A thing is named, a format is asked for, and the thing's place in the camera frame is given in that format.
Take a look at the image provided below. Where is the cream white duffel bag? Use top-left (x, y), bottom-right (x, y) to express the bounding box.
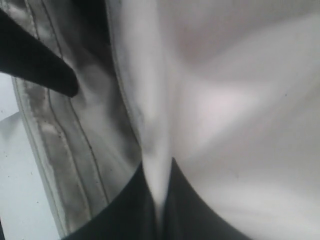
top-left (0, 0), bottom-right (320, 240)

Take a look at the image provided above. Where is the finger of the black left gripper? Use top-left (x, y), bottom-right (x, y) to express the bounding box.
top-left (0, 10), bottom-right (78, 98)

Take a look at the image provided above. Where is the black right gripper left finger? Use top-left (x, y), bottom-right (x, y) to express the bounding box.
top-left (65, 164), bottom-right (158, 240)

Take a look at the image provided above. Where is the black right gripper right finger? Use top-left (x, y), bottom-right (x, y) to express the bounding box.
top-left (159, 157), bottom-right (320, 240)

